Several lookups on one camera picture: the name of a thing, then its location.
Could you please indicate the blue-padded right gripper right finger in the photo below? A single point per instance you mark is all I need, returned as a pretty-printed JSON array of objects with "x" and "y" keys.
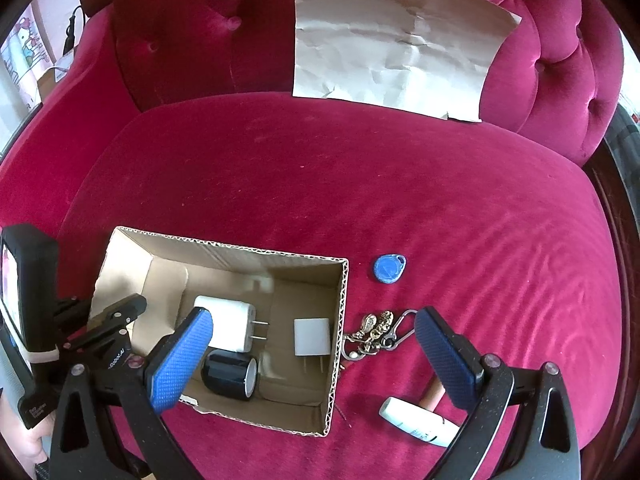
[{"x": 543, "y": 441}]

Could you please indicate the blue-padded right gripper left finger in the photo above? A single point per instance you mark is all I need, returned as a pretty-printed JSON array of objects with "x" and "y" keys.
[{"x": 109, "y": 419}]

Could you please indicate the round wooden stamp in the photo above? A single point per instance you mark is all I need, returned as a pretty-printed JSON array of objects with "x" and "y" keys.
[{"x": 433, "y": 394}]

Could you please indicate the light blue spray bottle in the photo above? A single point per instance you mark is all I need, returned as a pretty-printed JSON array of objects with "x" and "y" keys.
[{"x": 420, "y": 423}]

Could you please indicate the large white charger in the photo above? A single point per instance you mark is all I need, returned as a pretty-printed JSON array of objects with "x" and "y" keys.
[{"x": 234, "y": 323}]

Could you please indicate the metal keychain with charms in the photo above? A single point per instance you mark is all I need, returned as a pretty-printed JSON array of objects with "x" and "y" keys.
[{"x": 378, "y": 332}]

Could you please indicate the cardboard box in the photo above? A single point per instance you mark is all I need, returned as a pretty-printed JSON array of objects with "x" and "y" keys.
[
  {"x": 279, "y": 315},
  {"x": 54, "y": 75}
]

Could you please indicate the small white plug adapter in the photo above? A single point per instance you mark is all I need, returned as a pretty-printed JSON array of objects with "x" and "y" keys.
[{"x": 312, "y": 337}]

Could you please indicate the blue key fob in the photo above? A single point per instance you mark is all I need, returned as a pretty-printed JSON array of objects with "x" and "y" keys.
[{"x": 388, "y": 269}]

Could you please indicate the person's left hand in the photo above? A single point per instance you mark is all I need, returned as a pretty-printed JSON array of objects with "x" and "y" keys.
[{"x": 26, "y": 444}]

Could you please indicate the cardboard box in background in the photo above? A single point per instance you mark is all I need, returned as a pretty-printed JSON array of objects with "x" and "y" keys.
[{"x": 54, "y": 75}]

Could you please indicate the red velvet sofa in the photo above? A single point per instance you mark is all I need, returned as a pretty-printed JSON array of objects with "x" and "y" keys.
[{"x": 177, "y": 117}]

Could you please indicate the crumpled brown paper sheet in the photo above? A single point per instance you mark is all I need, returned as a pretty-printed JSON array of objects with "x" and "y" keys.
[{"x": 429, "y": 57}]

